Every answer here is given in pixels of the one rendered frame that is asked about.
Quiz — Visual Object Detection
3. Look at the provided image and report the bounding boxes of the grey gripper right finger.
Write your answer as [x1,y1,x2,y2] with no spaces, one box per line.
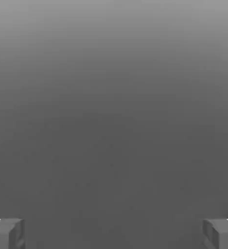
[202,217,228,249]

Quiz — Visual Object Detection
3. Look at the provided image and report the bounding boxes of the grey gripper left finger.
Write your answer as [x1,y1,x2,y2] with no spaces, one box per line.
[0,217,26,249]

